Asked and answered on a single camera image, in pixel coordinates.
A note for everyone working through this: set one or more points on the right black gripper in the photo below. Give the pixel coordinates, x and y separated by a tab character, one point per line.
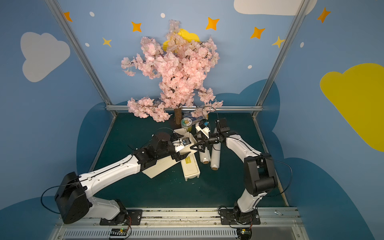
208	141

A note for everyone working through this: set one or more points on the plastic wrap roll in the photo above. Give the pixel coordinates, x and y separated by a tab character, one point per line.
215	156
205	158

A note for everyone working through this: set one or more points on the white wrap dispenser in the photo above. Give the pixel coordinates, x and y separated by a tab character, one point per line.
190	167
168	162

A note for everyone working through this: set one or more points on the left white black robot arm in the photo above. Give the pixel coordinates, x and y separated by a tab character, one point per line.
76	199

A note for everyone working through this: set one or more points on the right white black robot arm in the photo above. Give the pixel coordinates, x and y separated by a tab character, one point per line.
259	170

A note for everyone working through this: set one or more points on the small green label can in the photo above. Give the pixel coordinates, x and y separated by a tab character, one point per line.
187	124

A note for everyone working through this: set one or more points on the pink cherry blossom tree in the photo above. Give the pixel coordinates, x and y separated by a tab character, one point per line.
182	67

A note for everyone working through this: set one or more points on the small circuit board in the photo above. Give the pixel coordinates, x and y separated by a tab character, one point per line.
118	233

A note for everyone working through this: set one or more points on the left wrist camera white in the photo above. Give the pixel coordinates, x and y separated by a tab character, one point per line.
182	144

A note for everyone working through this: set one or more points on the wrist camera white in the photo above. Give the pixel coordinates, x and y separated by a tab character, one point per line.
182	144
202	128

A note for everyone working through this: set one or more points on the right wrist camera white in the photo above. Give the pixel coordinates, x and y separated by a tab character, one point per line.
202	128

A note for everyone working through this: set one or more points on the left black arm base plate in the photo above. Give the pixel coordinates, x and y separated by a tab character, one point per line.
125	217

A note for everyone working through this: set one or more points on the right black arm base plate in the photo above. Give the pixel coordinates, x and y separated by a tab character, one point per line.
236	217

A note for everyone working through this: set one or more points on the aluminium front rail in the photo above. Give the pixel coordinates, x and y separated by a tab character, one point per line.
191	224

